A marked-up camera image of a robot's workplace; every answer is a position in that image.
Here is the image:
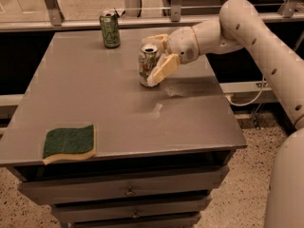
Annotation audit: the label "grey drawer cabinet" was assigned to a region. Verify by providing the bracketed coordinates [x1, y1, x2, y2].
[0, 27, 248, 228]

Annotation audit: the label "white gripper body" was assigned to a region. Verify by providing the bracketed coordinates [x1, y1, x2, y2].
[166, 27, 200, 65]

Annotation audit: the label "white cable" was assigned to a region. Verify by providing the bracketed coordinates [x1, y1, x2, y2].
[225, 76, 268, 107]

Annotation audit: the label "green and yellow sponge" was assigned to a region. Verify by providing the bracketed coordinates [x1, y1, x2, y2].
[43, 124, 96, 165]

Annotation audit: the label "grey drawer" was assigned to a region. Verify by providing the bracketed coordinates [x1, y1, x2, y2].
[52, 195, 212, 223]
[73, 212, 200, 228]
[19, 165, 229, 205]

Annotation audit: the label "bottom grey drawer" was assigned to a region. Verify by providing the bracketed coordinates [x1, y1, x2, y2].
[73, 212, 200, 228]

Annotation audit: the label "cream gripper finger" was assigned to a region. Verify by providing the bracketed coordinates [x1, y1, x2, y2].
[147, 54, 181, 86]
[142, 33, 168, 52]

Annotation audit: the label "top grey drawer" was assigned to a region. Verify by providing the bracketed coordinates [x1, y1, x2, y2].
[19, 165, 229, 205]

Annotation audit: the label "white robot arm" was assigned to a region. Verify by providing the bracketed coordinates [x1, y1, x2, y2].
[147, 0, 304, 228]

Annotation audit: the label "middle grey drawer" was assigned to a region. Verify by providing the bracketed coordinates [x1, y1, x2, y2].
[52, 195, 212, 223]

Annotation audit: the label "white 7up soda can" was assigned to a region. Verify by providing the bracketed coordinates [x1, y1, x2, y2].
[138, 43, 161, 86]

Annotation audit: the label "green soda can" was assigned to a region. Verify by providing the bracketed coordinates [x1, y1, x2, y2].
[100, 10, 121, 48]

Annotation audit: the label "grey metal railing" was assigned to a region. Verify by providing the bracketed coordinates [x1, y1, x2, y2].
[0, 0, 304, 32]

